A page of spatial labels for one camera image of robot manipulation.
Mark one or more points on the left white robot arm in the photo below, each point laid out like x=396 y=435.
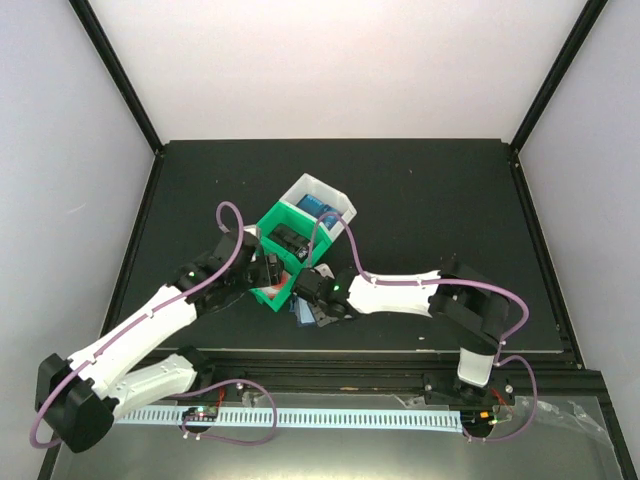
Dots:
x=82 y=396

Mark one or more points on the blue cards in white bin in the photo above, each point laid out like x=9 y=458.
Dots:
x=316 y=208

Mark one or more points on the right frame post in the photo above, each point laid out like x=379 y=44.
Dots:
x=572 y=45

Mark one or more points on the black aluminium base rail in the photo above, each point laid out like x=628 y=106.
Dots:
x=424 y=374

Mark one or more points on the controller board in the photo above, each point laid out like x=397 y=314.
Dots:
x=482 y=418
x=200 y=414

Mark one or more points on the right controller board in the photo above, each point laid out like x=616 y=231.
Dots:
x=482 y=418

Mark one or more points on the middle green plastic bin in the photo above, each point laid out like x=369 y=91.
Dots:
x=298 y=220

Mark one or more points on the left frame post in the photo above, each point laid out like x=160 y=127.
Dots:
x=92 y=26

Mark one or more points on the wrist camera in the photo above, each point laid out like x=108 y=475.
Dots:
x=314 y=284
x=251 y=240

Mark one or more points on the white slotted cable duct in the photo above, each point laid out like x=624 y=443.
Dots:
x=305 y=418

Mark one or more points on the black cards in green bin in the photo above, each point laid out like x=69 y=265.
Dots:
x=290 y=240

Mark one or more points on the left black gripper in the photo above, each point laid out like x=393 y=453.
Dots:
x=269 y=274

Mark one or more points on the blue card holder wallet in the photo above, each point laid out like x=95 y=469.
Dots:
x=302 y=311

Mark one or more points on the frame post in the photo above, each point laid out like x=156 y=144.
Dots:
x=572 y=45
x=92 y=26

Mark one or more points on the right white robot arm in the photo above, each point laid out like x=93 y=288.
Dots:
x=474 y=311

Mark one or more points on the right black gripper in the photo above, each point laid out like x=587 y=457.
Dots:
x=320 y=316

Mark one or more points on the white plastic bin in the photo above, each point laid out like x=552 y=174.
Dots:
x=307 y=184

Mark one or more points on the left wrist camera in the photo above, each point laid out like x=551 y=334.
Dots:
x=251 y=240

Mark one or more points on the near green plastic bin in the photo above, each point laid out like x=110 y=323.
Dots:
x=275 y=297

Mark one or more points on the orange cards in near bin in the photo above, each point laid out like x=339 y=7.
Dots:
x=273 y=290

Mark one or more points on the left controller board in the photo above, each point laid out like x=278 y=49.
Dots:
x=200 y=414

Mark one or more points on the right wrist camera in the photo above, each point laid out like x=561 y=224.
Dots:
x=314 y=284

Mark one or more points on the green plastic bin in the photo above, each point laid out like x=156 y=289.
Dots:
x=298 y=220
x=275 y=297

